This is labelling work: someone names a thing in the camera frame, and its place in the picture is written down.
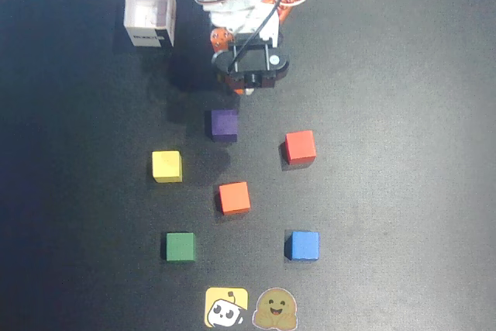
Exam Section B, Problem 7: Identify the orange wooden cube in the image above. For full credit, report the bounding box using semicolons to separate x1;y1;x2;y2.
218;181;252;216

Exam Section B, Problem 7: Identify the hugging face emoji sticker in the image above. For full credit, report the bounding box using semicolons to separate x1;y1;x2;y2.
252;287;298;330

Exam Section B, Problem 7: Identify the black table mat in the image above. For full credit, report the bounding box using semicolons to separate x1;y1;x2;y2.
0;0;496;331

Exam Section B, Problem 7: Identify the yellow robot sticker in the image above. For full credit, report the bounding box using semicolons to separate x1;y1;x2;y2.
204;287;250;328

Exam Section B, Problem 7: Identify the green wooden cube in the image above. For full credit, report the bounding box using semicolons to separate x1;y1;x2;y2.
165;232;197;263

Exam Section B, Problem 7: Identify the yellow wooden cube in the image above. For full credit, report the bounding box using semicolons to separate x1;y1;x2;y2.
151;150;184;184

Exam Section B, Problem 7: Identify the white cardboard box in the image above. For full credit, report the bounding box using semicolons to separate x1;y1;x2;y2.
122;0;177;49

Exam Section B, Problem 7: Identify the blue wooden cube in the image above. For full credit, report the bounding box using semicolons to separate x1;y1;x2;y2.
285;230;321;262

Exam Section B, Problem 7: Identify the purple wooden cube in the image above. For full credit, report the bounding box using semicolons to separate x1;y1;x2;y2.
210;109;239;143

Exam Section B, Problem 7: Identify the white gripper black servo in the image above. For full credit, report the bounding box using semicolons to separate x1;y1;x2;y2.
208;4;281;97

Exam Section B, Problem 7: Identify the red wooden cube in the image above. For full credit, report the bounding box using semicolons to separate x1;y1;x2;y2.
284;129;317;166

